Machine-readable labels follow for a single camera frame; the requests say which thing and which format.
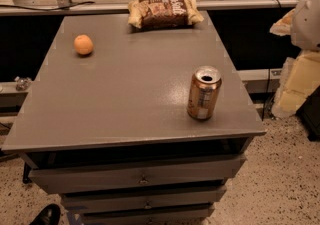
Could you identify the small shiny metal object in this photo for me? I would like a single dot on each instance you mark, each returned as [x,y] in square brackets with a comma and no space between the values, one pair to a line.
[22,84]

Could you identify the grey drawer cabinet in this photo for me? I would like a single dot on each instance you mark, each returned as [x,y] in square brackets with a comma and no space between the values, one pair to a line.
[126,101]

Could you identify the grey drawer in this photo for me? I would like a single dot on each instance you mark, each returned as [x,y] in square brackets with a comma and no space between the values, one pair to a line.
[139,174]
[123,200]
[148,217]

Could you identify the black shoe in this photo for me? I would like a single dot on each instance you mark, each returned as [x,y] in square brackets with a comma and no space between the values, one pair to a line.
[50,215]

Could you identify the middle grey drawer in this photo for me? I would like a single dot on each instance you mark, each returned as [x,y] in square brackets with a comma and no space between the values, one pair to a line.
[123,200]

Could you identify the grey metal rail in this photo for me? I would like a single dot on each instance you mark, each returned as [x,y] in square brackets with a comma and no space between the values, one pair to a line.
[122,8]

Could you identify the orange soda can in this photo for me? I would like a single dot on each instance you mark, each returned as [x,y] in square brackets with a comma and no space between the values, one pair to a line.
[204,90]

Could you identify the top grey drawer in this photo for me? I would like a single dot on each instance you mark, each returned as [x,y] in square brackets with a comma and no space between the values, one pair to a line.
[139,174]

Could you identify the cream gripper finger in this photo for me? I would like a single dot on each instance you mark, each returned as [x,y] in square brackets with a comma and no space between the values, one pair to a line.
[300,77]
[283,26]

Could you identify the brown chip bag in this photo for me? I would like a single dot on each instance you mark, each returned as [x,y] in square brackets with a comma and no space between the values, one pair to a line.
[163,13]

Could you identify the bottom grey drawer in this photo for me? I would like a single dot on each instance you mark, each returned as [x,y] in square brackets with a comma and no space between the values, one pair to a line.
[148,217]

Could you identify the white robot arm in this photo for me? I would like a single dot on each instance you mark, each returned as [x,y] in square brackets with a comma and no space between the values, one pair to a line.
[305,28]

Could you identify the orange fruit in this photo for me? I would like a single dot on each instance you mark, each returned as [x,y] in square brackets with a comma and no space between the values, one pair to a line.
[83,45]

